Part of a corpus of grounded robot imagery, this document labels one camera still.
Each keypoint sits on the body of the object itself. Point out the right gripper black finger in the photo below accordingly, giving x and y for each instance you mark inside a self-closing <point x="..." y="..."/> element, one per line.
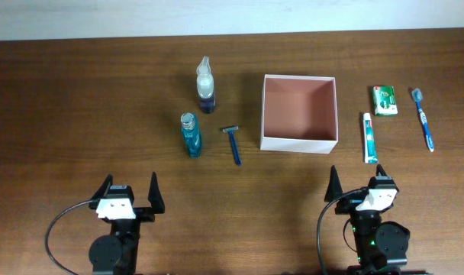
<point x="380" y="171"/>
<point x="334" y="188"/>

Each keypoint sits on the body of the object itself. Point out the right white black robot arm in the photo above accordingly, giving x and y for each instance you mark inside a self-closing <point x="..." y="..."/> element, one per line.
<point x="380" y="246"/>

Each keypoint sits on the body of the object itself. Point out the white pink-lined open box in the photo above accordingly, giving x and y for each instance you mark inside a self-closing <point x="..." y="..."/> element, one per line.
<point x="299" y="114"/>

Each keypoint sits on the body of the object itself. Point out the teal mouthwash bottle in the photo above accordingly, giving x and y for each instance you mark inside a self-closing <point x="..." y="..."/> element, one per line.
<point x="191" y="134"/>

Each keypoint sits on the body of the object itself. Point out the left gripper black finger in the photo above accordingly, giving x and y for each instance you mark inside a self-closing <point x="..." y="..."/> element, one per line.
<point x="155" y="197"/>
<point x="103" y="189"/>

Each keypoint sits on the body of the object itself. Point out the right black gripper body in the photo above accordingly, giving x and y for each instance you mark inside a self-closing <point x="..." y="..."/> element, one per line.
<point x="343" y="207"/>

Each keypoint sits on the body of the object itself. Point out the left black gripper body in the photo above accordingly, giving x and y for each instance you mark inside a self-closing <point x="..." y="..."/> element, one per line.
<point x="147" y="214"/>

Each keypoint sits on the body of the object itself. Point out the white green toothpaste tube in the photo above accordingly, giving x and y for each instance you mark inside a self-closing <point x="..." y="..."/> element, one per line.
<point x="370" y="155"/>

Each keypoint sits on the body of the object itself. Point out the blue disposable razor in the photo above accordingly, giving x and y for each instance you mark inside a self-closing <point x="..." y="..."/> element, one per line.
<point x="230" y="131"/>

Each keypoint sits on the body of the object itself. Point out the purple foam pump bottle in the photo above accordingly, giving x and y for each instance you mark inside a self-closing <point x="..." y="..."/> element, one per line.
<point x="205" y="86"/>

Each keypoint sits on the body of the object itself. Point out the green soap box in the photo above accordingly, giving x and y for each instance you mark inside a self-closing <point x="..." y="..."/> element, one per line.
<point x="384" y="101"/>

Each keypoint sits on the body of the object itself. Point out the blue white toothbrush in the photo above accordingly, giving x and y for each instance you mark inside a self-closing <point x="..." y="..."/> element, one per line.
<point x="417" y="96"/>

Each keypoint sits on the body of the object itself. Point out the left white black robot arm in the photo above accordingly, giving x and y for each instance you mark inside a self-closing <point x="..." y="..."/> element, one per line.
<point x="116" y="252"/>

